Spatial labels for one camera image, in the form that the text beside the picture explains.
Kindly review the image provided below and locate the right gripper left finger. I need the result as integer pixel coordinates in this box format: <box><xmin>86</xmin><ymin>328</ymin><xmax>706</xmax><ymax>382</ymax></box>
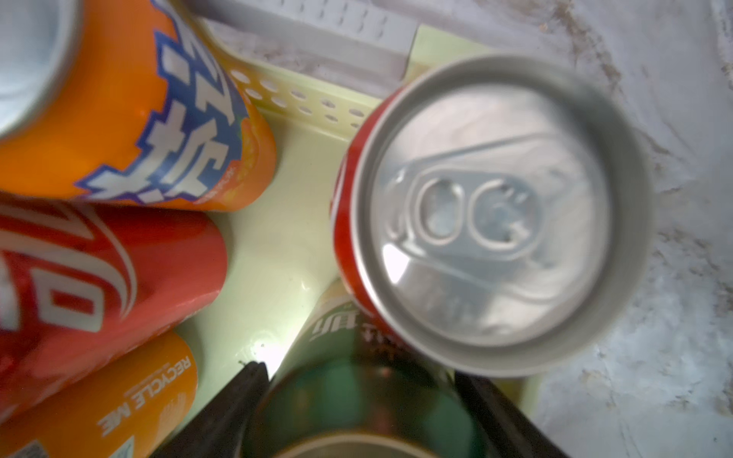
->
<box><xmin>153</xmin><ymin>362</ymin><xmax>269</xmax><ymax>457</ymax></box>

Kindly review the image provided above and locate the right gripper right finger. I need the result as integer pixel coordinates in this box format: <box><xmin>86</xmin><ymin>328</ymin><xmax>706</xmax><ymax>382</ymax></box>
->
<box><xmin>454</xmin><ymin>372</ymin><xmax>569</xmax><ymax>458</ymax></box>

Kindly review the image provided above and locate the green soda can column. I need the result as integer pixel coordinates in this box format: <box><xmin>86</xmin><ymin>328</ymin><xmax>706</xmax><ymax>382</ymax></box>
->
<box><xmin>240</xmin><ymin>281</ymin><xmax>496</xmax><ymax>457</ymax></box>

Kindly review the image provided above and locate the red cola can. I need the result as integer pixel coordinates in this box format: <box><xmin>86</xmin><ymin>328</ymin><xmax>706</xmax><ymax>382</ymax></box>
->
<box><xmin>330</xmin><ymin>53</ymin><xmax>654</xmax><ymax>377</ymax></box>

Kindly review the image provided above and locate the pale green plastic basket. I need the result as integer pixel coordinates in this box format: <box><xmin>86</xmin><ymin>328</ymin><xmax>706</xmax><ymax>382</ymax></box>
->
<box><xmin>171</xmin><ymin>22</ymin><xmax>545</xmax><ymax>413</ymax></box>

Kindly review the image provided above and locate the orange soda can near left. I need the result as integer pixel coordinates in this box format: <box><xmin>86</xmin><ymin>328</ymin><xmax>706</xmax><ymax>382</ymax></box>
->
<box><xmin>1</xmin><ymin>331</ymin><xmax>198</xmax><ymax>457</ymax></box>

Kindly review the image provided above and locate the orange soda can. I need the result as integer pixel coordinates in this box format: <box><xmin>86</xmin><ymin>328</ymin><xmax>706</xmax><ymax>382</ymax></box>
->
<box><xmin>1</xmin><ymin>331</ymin><xmax>198</xmax><ymax>457</ymax></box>
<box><xmin>1</xmin><ymin>1</ymin><xmax>278</xmax><ymax>211</ymax></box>

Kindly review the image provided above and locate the red cola can left column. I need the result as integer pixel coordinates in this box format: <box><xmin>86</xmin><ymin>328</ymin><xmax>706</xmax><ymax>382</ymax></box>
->
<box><xmin>1</xmin><ymin>194</ymin><xmax>228</xmax><ymax>420</ymax></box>

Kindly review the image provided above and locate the orange soda can far left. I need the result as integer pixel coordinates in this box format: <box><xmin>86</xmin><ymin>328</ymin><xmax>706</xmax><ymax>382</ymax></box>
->
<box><xmin>1</xmin><ymin>1</ymin><xmax>278</xmax><ymax>211</ymax></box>

